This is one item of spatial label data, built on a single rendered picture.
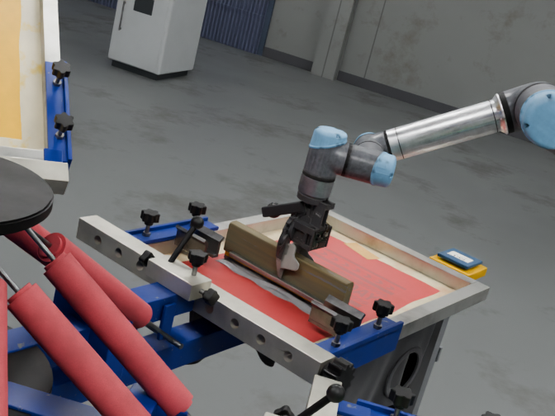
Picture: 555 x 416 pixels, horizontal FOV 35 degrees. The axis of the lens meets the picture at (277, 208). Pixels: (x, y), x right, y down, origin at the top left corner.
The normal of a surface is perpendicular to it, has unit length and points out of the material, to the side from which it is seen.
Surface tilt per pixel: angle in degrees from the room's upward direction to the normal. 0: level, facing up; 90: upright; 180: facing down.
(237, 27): 90
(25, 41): 32
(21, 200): 0
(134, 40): 90
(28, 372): 0
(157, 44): 90
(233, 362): 0
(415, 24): 90
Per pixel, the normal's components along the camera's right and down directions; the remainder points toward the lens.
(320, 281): -0.61, 0.12
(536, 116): -0.20, 0.23
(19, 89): 0.39, -0.58
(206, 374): 0.23, -0.92
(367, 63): -0.41, 0.20
